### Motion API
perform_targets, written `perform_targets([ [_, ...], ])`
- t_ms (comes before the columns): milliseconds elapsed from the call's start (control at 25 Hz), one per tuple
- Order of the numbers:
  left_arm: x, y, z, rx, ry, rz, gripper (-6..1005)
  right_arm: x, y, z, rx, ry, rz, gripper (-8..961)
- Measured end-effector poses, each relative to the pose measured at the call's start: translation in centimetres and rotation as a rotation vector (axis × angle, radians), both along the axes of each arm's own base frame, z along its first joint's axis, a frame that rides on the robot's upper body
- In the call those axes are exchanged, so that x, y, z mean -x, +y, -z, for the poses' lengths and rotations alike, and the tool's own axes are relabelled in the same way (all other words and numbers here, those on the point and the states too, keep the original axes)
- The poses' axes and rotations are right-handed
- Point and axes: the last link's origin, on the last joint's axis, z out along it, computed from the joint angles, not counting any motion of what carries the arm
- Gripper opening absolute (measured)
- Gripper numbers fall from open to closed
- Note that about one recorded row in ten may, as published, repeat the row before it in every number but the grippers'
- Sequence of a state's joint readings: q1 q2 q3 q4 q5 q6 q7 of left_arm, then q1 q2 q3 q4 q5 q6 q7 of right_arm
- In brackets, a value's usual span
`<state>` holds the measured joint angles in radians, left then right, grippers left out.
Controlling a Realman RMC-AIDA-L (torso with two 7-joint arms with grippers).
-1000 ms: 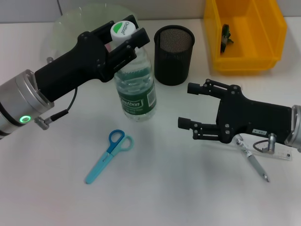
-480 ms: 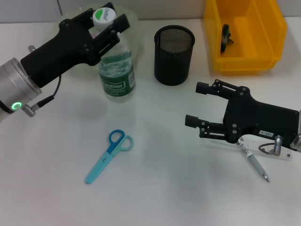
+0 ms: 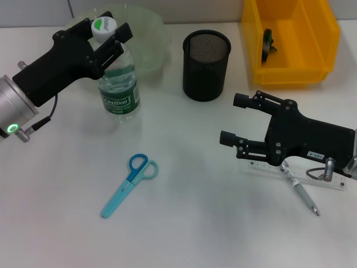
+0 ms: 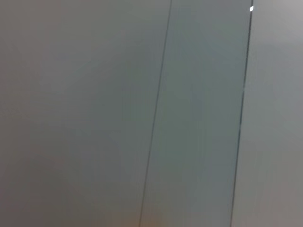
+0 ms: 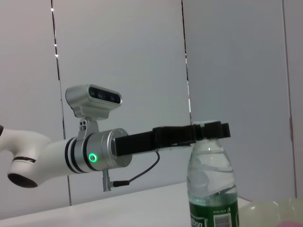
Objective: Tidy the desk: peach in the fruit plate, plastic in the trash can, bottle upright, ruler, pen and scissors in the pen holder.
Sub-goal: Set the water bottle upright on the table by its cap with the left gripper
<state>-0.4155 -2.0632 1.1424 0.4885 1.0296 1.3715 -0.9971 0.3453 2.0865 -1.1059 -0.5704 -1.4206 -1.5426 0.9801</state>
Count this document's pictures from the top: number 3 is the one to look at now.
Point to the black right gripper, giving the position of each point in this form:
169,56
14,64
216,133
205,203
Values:
306,139

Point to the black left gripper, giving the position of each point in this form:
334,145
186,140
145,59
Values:
55,69

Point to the clear bottle with green label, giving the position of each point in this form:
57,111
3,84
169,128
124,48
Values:
120,95

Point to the green plastic wrapper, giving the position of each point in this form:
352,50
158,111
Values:
268,44

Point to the blue scissors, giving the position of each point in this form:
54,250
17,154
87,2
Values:
122,191

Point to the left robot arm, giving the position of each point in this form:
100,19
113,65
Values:
14,106

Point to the translucent green fruit plate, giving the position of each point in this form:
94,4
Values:
150,42

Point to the transparent plastic ruler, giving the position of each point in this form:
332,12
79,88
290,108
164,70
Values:
301,174

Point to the grey retractable pen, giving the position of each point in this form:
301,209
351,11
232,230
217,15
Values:
302,195

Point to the black mesh cylinder cup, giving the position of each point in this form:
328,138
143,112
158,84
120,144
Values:
206,69

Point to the yellow plastic storage bin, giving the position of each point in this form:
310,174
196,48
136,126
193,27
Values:
306,28

